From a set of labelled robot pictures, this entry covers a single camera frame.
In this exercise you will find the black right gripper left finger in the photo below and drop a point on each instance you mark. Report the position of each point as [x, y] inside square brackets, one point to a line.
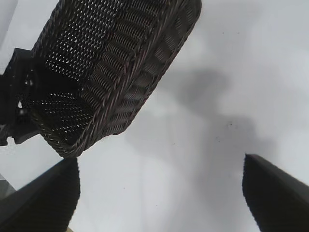
[41, 205]

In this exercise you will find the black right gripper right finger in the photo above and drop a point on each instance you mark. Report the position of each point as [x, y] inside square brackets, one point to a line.
[280, 205]

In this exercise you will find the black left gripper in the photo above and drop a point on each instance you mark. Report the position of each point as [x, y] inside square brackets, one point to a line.
[12, 101]

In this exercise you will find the dark brown woven basket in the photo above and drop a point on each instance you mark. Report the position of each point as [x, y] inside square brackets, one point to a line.
[144, 48]

